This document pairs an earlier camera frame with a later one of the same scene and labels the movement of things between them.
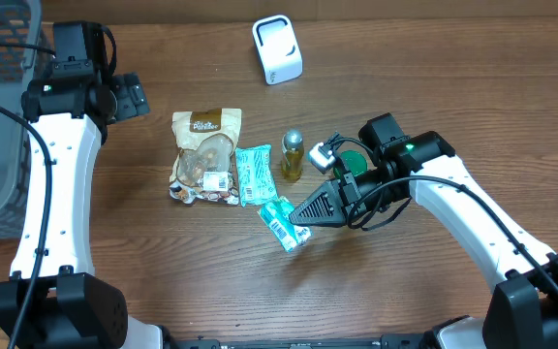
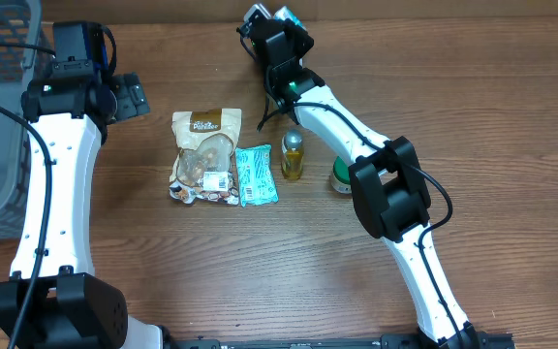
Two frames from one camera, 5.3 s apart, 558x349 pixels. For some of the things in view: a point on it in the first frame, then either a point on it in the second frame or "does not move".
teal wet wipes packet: (257, 181) does not move
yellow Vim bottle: (292, 155) does not move
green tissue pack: (276, 215) → (286, 14)
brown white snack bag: (202, 167) does not move
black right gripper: (340, 195) → (298, 36)
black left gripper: (131, 95) does not move
